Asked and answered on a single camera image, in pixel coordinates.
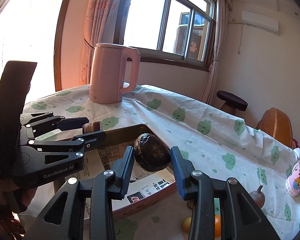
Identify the pink electric kettle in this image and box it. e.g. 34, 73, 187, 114
89, 43, 141, 104

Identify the pink curtain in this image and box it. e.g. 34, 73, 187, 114
79, 0, 120, 85
200, 0, 229, 105

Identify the pink cartoon cup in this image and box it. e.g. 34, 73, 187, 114
286, 160, 300, 197

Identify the dark dried round fruit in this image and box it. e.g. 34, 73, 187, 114
134, 133, 171, 172

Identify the window with frame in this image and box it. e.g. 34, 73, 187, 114
114, 0, 217, 71

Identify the white cloud-print tablecloth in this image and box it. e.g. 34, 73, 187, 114
24, 85, 300, 239

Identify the large textured orange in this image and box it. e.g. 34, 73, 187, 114
214, 215, 222, 238

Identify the pink right curtain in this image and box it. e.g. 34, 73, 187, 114
200, 0, 229, 105

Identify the brown stemmed round fruit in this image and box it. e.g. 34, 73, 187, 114
249, 185, 265, 208

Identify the black round stool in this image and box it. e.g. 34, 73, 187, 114
216, 90, 248, 116

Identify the person's left hand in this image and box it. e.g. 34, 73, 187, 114
0, 178, 37, 213

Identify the pink tin box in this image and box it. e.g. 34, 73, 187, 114
53, 123, 178, 221

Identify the white air conditioner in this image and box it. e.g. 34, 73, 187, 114
242, 11, 279, 35

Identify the brown leather chair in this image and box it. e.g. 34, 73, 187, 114
256, 107, 293, 148

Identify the pink left curtain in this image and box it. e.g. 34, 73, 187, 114
79, 0, 120, 85

